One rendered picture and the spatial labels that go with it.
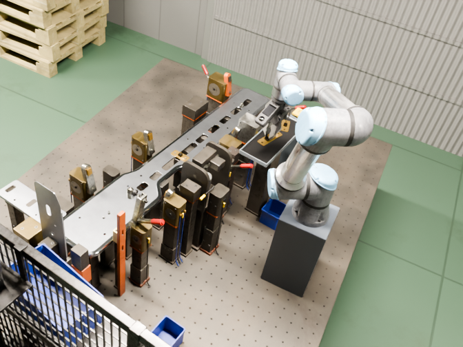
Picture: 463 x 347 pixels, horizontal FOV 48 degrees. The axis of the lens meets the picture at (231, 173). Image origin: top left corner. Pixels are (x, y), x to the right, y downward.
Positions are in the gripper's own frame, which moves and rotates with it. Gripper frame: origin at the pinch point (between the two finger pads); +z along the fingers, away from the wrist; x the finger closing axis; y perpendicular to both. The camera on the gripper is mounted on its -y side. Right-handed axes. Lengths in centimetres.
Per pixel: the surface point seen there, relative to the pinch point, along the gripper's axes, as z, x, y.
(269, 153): 7.9, -2.9, 0.5
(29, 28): 92, 277, 41
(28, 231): 18, 29, -95
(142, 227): 19, 5, -61
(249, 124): 12.9, 20.2, 13.9
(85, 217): 24, 27, -73
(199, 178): 9.7, 5.6, -32.8
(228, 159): 8.6, 5.9, -16.0
